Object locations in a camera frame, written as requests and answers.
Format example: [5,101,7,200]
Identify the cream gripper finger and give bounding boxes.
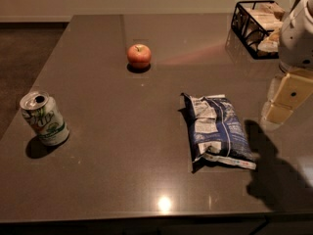
[262,70,313,124]

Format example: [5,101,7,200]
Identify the blue white chip bag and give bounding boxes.
[182,93,256,169]

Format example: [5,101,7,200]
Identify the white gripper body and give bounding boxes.
[278,0,313,71]

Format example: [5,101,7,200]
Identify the white green 7up can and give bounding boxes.
[20,91,69,146]

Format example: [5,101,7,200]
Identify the snack packets in basket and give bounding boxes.
[246,2,285,55]

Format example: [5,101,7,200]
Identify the red apple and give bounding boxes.
[126,44,152,69]

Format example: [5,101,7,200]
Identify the black wire basket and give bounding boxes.
[231,0,285,60]

